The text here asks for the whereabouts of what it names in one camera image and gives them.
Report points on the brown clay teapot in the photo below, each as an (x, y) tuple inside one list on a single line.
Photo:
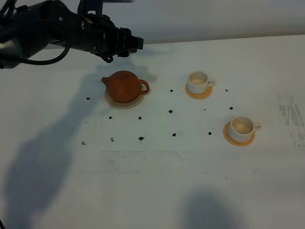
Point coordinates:
[(125, 86)]

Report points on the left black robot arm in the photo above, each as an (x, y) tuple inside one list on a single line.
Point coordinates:
[(42, 34)]

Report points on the beige teapot saucer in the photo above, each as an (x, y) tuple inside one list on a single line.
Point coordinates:
[(123, 106)]

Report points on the far orange coaster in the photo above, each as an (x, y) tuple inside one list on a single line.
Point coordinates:
[(204, 95)]

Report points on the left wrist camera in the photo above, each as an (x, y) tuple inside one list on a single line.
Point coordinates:
[(85, 6)]

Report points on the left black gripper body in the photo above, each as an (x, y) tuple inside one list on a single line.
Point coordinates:
[(99, 35)]

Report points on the near orange coaster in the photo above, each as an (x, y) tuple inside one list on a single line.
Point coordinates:
[(233, 142)]

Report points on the orange coaster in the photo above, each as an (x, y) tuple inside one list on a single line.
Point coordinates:
[(233, 142), (204, 95)]

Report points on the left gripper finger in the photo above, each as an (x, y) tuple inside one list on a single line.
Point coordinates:
[(126, 41), (107, 53)]

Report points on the near white teacup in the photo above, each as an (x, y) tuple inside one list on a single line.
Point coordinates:
[(242, 127)]

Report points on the far white teacup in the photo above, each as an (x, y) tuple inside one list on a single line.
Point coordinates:
[(198, 82)]

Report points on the white teacup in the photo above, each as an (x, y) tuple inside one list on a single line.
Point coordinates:
[(242, 127), (198, 82)]

